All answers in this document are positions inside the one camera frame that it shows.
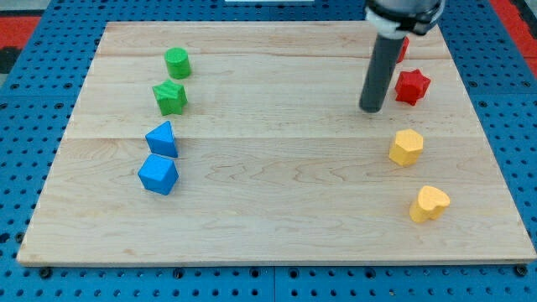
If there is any green cylinder block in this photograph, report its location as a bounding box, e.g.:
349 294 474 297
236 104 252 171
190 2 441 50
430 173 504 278
164 47 191 79

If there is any blue cube block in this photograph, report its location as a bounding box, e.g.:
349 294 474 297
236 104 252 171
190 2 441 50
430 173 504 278
138 154 179 195

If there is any blue triangle block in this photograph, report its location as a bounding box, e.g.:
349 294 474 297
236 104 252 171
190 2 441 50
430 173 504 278
145 121 179 158

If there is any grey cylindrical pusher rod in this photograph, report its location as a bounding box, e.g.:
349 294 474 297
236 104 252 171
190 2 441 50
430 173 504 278
358 34 404 113

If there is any green star block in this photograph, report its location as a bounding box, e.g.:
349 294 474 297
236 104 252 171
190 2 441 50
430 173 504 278
152 80 188 116

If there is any red star block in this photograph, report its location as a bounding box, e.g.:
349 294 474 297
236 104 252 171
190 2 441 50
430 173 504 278
394 70 431 107

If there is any wooden board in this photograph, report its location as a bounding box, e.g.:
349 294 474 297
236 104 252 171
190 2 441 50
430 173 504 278
18 22 536 267

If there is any yellow hexagon block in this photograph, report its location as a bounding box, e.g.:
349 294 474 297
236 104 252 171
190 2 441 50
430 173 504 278
388 128 424 167

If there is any yellow heart block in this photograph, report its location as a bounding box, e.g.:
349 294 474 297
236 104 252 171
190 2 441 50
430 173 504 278
409 185 451 223

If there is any red block behind rod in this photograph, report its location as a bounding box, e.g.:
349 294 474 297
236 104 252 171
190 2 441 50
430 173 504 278
397 37 409 63

